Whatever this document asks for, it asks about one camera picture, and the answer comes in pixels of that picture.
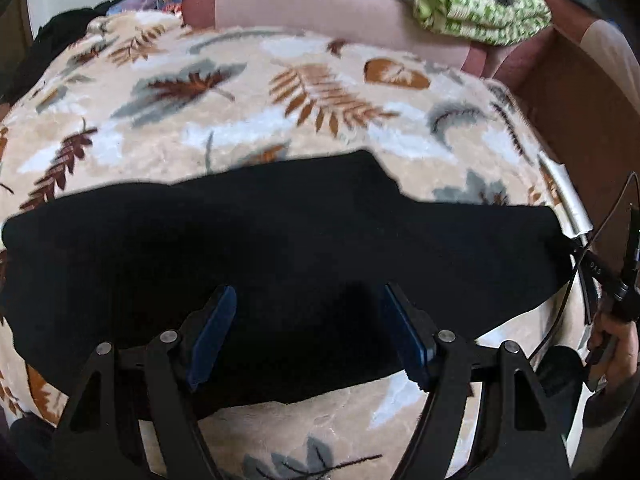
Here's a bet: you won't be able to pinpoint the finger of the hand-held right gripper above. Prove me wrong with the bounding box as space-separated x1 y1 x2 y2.
570 242 608 326

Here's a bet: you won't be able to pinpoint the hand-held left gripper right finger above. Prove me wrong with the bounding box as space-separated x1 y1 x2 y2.
384 282 573 480

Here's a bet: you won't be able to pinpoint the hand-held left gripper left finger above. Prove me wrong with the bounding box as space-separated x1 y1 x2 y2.
50 284 238 480

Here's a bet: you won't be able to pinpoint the black pants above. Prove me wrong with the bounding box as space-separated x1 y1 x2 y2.
0 150 573 418

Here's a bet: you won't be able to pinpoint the person's right hand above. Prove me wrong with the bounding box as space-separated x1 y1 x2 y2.
587 316 640 395

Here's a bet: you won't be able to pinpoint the white paper strip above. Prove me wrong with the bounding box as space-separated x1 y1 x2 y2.
537 152 593 238

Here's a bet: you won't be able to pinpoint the leaf print fleece blanket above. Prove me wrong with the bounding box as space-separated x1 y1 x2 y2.
0 12 601 480

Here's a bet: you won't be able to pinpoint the pink brown pillow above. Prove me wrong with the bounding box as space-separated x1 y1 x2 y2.
517 0 640 111

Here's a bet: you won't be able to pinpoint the green patterned blanket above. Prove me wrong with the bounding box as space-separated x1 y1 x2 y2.
407 0 553 46

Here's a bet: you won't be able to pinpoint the pink quilt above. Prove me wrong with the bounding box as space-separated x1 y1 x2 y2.
182 0 556 78

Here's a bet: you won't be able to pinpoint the black cloth pile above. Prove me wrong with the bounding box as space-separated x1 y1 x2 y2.
0 0 138 106

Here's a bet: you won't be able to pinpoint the black cable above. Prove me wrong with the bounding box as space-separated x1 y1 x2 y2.
530 172 640 361

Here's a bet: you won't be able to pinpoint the brown wooden bed frame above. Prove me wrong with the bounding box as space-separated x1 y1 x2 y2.
515 25 640 241

